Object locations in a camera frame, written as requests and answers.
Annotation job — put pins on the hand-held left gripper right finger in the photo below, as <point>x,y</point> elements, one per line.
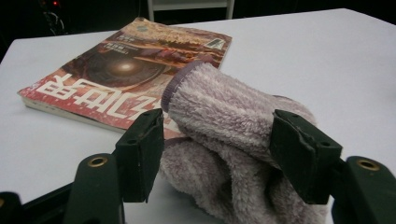
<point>305,155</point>

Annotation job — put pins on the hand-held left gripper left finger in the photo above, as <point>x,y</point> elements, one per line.
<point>140,155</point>

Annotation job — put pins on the red magazine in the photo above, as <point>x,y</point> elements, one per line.
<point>109,77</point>

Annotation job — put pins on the striped pink fabric pouch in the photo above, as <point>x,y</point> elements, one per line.
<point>224,102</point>

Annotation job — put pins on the white table mat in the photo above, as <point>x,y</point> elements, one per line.
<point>280,46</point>

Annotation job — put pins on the white metal stand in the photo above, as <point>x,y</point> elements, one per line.
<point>186,4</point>

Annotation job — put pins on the dark equipment rack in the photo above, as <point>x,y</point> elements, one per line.
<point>53,18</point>

